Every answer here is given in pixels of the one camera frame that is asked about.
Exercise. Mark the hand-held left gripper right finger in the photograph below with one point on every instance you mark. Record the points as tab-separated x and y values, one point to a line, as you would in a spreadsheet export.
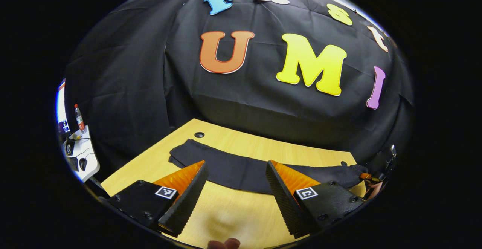
288	203

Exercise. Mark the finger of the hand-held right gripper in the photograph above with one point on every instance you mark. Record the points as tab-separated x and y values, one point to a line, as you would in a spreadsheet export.
366	176

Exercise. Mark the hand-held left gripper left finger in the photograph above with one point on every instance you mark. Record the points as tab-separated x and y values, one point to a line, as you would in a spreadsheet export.
184	203

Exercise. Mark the black jeans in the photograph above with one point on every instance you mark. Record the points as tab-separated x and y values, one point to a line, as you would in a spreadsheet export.
233	170

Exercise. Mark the black backdrop cloth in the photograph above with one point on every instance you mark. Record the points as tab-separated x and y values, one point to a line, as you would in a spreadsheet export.
263	106

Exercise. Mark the white side table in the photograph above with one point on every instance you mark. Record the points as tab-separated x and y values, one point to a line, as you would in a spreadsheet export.
90	155

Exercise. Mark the black computer mouse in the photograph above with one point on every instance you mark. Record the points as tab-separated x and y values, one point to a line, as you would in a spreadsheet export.
83	164

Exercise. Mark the black round device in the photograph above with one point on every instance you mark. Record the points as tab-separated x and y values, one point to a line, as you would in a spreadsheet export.
69	147

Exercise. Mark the red-capped plastic bottle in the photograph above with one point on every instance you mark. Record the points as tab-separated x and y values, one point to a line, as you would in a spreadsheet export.
79	119

